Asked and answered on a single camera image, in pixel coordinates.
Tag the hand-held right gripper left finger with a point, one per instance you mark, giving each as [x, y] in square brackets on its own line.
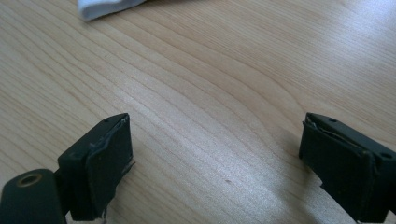
[93, 174]

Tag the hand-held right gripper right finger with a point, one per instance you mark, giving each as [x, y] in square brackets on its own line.
[348, 168]

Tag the white sock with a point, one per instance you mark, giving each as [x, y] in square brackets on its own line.
[102, 7]

